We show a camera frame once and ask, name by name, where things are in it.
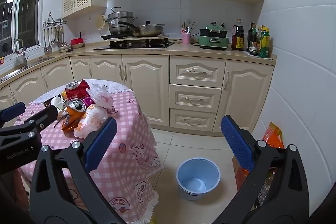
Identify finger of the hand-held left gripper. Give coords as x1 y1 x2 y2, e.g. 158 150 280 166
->
22 105 58 135
0 102 27 128

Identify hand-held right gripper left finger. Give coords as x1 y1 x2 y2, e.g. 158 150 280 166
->
29 117 118 224

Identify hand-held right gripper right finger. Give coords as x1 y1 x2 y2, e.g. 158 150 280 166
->
211 115 310 224

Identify crushed orange can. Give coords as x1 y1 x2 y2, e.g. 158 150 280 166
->
62 98 87 132

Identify white orange-print plastic bag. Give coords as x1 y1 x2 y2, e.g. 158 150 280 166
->
73 105 108 138

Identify crushed red can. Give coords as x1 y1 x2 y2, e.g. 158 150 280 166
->
65 79 91 101

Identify clear plastic bag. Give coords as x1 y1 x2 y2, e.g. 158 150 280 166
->
87 84 114 110

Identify blue plastic bin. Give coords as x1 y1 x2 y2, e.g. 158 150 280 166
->
176 158 221 201

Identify person's left forearm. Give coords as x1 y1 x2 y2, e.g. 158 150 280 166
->
12 169 30 211

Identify pink checkered tablecloth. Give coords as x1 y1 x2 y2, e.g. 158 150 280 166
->
13 90 163 224

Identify orange bag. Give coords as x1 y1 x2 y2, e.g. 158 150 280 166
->
262 122 285 149

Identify short cream drawer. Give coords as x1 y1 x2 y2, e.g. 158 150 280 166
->
169 109 217 132

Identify black and white patterned bag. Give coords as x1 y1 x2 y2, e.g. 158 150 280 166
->
256 169 276 211

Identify steel sink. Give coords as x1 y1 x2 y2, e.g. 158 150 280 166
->
0 56 55 80

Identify metal faucet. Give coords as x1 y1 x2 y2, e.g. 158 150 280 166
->
13 39 29 68

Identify lilac checkered tablecloth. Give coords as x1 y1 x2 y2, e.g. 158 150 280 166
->
29 79 134 105

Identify medium cream drawer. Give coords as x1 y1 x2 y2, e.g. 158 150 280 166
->
169 84 222 113

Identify cream base cabinet unit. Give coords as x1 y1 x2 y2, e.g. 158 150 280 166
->
0 52 277 135

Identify hanging kitchen utensils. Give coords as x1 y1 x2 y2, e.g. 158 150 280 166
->
43 27 67 53

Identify red bowl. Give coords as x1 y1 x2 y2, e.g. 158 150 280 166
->
70 38 85 49

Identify tall cream drawer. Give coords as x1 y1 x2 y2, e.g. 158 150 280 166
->
170 55 226 88

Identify metal utensil rack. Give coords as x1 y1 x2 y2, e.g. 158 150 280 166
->
43 13 67 28

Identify green yellow-cap bottle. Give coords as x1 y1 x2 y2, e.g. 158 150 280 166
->
259 26 271 59

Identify dark glass bottle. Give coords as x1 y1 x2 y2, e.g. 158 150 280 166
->
247 22 259 55

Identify large soy sauce bottle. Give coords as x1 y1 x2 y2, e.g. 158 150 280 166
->
231 19 245 51

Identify black induction cooker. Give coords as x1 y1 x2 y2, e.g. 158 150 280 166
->
100 34 134 41

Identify window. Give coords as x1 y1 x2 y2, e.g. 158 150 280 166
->
0 0 49 56

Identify black gas stove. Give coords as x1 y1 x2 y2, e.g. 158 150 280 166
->
93 39 175 51

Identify green electric cooker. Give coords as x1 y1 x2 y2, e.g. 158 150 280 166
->
198 22 230 51

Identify round cream trivet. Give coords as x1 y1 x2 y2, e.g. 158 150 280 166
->
96 14 106 30

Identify steel steamer pot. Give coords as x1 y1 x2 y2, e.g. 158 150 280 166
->
105 7 138 35

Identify wooden board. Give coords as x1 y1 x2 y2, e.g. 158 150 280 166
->
108 34 170 42

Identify steel frying pan with lid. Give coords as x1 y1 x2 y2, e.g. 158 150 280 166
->
118 21 165 38

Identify chopsticks and spoons bunch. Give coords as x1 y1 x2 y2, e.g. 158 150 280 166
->
181 21 197 34

